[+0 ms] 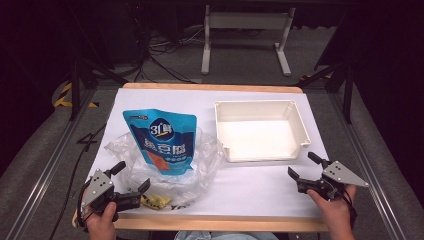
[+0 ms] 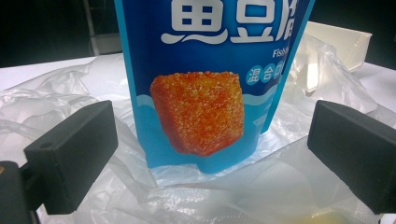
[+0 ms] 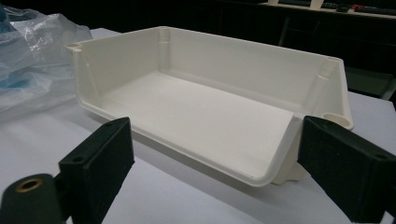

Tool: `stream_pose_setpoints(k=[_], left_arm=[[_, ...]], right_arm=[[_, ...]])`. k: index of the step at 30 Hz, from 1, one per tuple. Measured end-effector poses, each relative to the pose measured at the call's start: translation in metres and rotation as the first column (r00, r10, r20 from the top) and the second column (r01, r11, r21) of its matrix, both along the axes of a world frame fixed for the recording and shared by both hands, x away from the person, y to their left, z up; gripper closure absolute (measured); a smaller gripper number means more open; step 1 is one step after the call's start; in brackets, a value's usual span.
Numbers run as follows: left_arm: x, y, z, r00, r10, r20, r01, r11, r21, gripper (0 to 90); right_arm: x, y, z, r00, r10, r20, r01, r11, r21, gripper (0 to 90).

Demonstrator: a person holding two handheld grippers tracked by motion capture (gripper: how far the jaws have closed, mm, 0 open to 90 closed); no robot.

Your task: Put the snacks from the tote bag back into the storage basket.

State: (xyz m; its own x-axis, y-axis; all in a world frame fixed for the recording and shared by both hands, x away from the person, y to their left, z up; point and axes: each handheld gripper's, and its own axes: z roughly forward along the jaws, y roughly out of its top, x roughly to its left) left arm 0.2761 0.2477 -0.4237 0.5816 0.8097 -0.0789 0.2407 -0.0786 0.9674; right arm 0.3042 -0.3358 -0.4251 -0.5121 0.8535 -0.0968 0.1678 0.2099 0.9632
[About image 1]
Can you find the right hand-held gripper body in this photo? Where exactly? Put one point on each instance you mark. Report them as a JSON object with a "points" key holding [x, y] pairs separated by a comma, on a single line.
{"points": [[343, 175]]}

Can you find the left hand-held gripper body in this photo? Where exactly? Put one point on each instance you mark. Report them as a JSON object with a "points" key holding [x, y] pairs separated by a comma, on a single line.
{"points": [[97, 186]]}

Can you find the blue food pouch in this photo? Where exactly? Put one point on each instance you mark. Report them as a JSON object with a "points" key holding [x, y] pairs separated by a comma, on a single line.
{"points": [[163, 140]]}

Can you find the clear plastic bag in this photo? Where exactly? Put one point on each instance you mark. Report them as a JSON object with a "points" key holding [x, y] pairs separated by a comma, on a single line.
{"points": [[206, 156]]}

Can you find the person's left hand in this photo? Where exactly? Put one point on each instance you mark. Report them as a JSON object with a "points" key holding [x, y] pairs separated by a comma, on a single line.
{"points": [[101, 224]]}

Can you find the person's right hand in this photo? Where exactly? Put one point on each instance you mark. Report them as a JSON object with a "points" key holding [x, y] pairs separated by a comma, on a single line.
{"points": [[333, 213]]}

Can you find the yellow snack packet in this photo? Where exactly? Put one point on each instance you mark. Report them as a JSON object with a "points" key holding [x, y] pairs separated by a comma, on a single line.
{"points": [[155, 201]]}

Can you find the white table sheet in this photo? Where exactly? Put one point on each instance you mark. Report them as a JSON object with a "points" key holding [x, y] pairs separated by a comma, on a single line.
{"points": [[253, 190]]}

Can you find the white plastic bin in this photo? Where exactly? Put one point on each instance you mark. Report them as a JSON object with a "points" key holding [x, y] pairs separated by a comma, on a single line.
{"points": [[260, 140]]}

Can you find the black metal stand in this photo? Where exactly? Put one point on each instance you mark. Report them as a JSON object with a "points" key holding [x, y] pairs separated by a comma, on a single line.
{"points": [[76, 86], [348, 90]]}

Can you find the yellow black hazard tape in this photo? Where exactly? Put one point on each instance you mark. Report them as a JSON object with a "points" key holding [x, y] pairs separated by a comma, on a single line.
{"points": [[61, 98]]}

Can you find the aluminium floor rail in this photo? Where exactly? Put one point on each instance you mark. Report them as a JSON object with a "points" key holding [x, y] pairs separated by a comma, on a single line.
{"points": [[366, 166], [50, 163]]}

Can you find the white metal table frame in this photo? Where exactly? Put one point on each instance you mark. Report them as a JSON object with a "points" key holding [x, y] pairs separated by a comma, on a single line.
{"points": [[246, 20]]}

